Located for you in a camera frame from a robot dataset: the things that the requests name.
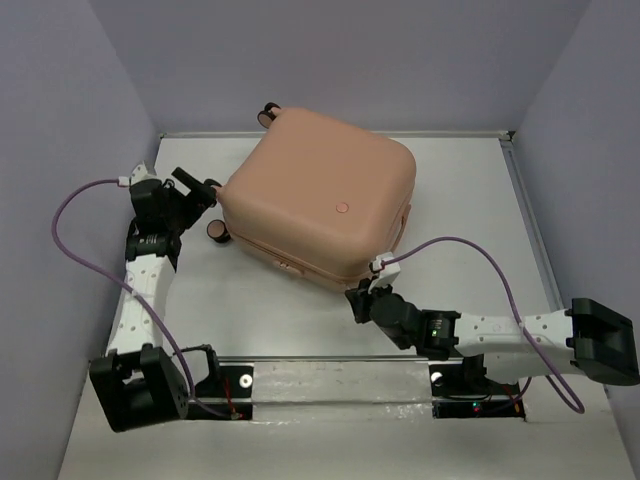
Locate pink hard-shell suitcase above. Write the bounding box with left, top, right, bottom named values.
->
left=207, top=102, right=417, bottom=291

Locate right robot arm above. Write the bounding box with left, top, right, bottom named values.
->
left=345, top=279, right=639, bottom=392

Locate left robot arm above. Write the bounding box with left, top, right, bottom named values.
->
left=89, top=165, right=221, bottom=433

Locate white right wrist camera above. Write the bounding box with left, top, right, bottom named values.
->
left=369, top=252, right=401, bottom=290

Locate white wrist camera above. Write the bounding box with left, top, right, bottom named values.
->
left=369, top=252, right=401, bottom=290
left=128, top=162, right=159, bottom=187

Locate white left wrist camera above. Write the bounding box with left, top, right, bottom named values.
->
left=128, top=162, right=159, bottom=187

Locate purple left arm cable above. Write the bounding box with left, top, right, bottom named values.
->
left=52, top=178, right=241, bottom=419

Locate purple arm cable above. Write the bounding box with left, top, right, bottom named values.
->
left=372, top=235, right=586, bottom=415
left=52, top=178, right=241, bottom=419

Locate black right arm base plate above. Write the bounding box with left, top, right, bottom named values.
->
left=429, top=359, right=526, bottom=420

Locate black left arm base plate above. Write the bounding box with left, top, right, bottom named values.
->
left=187, top=363, right=254, bottom=421

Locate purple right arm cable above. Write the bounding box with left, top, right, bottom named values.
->
left=372, top=235, right=586, bottom=415

